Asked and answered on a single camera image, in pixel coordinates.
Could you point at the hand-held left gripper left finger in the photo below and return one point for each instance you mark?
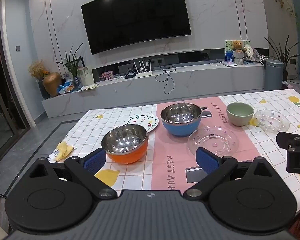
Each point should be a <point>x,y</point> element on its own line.
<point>93,160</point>

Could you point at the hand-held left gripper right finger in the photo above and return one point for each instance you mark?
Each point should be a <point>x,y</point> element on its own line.
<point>207,160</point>

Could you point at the large clear glass plate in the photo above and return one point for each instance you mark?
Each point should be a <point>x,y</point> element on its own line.
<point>215,137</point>

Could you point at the orange steel bowl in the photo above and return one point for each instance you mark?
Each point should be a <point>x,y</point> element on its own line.
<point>130,156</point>

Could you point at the blue steel bowl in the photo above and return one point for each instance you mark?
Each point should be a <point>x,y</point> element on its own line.
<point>180,130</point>

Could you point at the small dotted glass plate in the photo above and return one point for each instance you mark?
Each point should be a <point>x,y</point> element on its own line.
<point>271,121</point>

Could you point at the green ceramic bowl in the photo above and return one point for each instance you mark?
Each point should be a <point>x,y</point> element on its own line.
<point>240,120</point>

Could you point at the white floral painted plate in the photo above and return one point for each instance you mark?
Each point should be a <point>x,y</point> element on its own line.
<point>145,121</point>

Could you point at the yellow cloth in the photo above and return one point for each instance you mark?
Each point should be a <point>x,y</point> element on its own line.
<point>65,150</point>

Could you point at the checked lemon print tablecloth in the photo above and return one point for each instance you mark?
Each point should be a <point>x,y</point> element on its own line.
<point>130,178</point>

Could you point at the blue white packet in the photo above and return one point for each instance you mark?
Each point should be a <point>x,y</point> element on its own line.
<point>53,157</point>

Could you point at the yellow green paper booklet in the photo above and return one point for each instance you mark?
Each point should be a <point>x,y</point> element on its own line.
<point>88,87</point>

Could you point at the blue snack bag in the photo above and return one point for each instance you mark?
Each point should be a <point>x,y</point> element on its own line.
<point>66,87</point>

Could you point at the blue glass vase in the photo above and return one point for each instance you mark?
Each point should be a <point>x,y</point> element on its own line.
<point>76,83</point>

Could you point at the grey marble television cabinet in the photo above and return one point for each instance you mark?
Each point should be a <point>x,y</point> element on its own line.
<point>202,80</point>

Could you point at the white leaf print pot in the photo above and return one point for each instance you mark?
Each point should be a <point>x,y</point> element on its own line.
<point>86,76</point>

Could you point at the pink photo card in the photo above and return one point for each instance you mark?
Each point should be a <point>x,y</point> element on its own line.
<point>107,75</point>

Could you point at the grey trash bin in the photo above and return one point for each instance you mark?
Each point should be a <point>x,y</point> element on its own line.
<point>273,76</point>

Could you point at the gold vase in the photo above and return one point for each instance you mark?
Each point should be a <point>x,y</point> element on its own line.
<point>52,83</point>

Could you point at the small black box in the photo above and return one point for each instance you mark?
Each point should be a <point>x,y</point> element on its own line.
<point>130,75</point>

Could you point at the green potted plant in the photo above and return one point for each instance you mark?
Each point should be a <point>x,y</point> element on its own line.
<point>72,65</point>

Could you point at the flat grey book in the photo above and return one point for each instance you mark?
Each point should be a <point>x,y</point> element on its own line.
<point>228,63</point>

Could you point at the white router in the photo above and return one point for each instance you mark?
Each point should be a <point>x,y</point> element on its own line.
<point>143,74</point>

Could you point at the grey bouquet wrap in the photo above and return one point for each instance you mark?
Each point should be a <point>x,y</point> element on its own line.
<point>238,58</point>

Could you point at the dried yellow flowers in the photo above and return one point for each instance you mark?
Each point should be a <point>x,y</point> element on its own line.
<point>37,68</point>

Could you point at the tall leafy floor plant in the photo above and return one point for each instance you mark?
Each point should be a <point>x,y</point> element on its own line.
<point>282,52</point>

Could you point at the painted picture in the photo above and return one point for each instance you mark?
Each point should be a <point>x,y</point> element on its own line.
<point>228,52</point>

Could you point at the patterned decorative plate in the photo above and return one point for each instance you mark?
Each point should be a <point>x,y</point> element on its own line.
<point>257,55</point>

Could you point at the dark glass sliding door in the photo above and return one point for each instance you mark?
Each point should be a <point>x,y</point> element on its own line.
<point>2,92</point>

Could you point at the white round hand fan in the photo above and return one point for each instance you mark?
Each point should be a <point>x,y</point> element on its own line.
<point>248,50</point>

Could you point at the brown teddy bear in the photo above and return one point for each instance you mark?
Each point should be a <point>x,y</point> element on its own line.
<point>237,45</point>

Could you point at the wall light switch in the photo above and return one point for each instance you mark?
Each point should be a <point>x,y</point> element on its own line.
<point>17,47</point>

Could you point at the black wall television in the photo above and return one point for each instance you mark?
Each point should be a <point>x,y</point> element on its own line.
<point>135,17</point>

